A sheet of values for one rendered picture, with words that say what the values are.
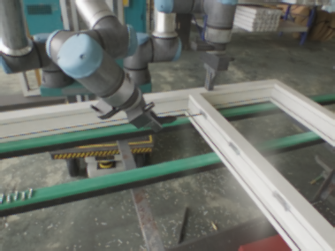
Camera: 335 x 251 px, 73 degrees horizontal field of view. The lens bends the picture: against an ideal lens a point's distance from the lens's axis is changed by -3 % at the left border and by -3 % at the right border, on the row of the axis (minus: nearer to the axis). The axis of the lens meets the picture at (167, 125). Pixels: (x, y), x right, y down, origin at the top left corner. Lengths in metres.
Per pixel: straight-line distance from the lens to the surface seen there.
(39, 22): 4.39
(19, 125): 0.85
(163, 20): 1.41
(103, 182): 0.64
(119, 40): 0.67
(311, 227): 0.57
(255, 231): 0.95
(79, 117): 0.83
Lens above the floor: 1.34
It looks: 35 degrees down
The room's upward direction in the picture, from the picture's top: 4 degrees clockwise
